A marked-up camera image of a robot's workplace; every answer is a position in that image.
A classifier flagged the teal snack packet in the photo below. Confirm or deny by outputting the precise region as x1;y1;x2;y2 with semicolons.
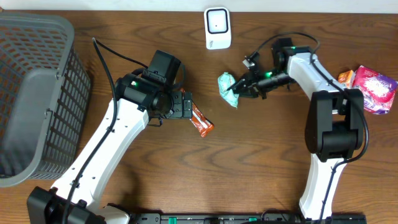
218;72;239;108

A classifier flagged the grey plastic mesh basket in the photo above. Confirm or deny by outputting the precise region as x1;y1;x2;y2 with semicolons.
1;12;91;188

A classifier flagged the small orange white packet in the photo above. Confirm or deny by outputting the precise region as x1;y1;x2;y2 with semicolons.
338;70;355;89

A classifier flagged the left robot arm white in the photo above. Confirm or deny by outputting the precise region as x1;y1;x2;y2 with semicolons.
27;70;193;223

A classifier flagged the orange snack bar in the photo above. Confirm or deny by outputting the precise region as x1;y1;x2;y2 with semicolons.
190;102;214;138

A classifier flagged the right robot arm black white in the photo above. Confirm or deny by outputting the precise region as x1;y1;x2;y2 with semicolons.
229;37;369;223

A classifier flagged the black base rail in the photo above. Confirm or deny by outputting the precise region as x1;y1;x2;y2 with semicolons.
130;212;368;224

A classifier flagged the purple snack package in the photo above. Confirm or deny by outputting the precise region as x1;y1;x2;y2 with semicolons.
353;65;397;114

